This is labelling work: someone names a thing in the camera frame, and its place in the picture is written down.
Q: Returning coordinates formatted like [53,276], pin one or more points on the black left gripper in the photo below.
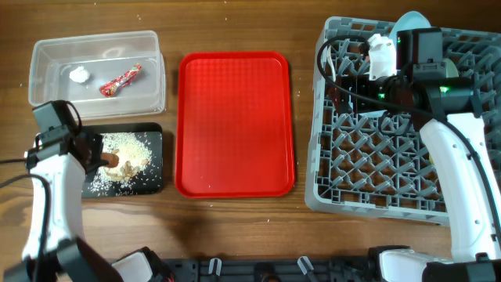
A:
[94,153]

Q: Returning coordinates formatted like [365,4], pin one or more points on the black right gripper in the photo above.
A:
[348,100]

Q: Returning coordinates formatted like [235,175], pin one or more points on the orange carrot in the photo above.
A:
[112,160]

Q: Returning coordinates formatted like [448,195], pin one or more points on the rice and peanut leftovers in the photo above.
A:
[129,156]

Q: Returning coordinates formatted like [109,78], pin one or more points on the mint green bowl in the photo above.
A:
[451,69]

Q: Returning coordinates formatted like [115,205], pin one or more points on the red snack wrapper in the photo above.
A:
[111,88]

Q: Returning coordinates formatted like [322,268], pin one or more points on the light blue plate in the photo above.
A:
[410,20]

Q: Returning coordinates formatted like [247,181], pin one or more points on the white tissue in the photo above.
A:
[79,75]

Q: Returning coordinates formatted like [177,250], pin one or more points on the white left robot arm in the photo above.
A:
[58,165]

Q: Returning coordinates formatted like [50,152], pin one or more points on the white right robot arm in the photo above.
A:
[447,114]

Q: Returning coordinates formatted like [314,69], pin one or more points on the grey dishwasher rack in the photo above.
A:
[374,166]

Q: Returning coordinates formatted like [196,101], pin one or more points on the black tray bin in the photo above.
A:
[154,180]

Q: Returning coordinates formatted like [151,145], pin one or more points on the clear plastic bin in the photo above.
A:
[105,57]

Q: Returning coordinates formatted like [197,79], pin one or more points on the red serving tray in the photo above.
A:
[234,128]

